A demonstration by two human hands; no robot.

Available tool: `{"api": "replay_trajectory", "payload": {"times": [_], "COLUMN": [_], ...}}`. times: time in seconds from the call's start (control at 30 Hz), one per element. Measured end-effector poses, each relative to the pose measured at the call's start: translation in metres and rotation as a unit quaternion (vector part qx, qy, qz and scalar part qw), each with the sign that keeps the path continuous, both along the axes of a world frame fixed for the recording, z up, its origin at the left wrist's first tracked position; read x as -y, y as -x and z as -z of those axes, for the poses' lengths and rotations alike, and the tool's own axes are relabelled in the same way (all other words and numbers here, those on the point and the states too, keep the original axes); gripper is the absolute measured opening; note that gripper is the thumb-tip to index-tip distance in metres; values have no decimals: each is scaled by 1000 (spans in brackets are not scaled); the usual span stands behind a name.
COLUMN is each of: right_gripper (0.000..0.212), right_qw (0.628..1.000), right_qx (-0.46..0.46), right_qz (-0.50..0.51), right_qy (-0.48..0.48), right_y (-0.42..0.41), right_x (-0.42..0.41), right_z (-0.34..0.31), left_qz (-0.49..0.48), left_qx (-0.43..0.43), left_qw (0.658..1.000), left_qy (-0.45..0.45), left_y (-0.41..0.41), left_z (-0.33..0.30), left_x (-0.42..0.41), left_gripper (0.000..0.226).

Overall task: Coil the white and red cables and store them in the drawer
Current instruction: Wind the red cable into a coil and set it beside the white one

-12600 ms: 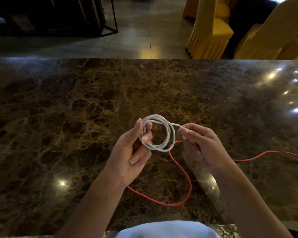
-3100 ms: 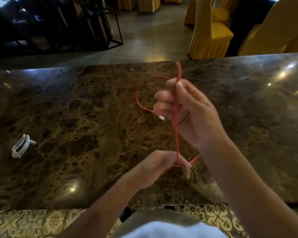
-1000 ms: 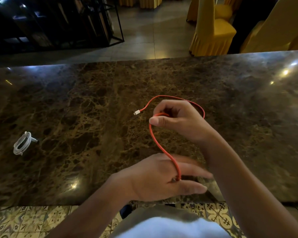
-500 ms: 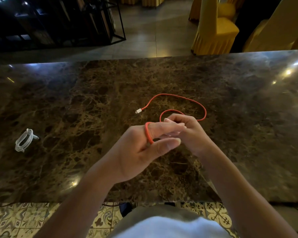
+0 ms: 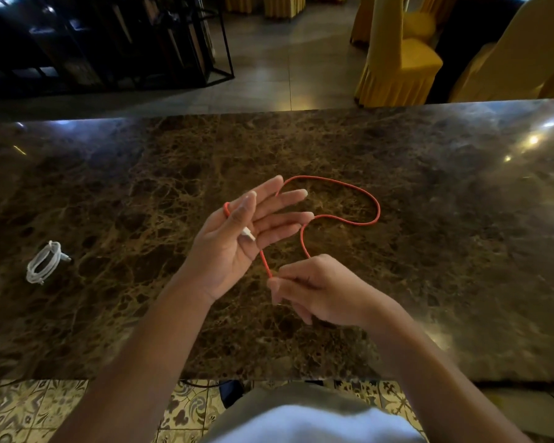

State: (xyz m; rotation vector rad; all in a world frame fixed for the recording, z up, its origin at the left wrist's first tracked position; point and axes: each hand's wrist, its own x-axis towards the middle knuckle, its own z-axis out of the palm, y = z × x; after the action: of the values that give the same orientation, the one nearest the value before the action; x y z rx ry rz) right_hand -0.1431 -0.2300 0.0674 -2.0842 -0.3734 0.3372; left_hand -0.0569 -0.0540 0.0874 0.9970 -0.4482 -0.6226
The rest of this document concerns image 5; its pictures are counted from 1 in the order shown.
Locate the person's right hand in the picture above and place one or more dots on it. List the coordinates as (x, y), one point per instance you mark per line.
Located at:
(337, 290)

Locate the person's left hand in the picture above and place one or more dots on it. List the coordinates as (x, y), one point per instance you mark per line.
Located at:
(221, 258)

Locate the person's right forearm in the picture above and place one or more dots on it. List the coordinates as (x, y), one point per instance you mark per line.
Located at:
(443, 387)

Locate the person's left forearm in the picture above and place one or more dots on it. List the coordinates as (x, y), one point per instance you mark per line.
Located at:
(134, 373)

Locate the person's dark shoe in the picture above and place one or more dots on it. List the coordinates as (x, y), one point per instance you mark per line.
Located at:
(231, 393)

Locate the person's white shirt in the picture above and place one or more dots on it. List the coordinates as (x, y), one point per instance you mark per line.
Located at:
(314, 426)

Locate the black metal shelf rack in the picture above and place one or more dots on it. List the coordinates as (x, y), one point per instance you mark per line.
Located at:
(111, 46)

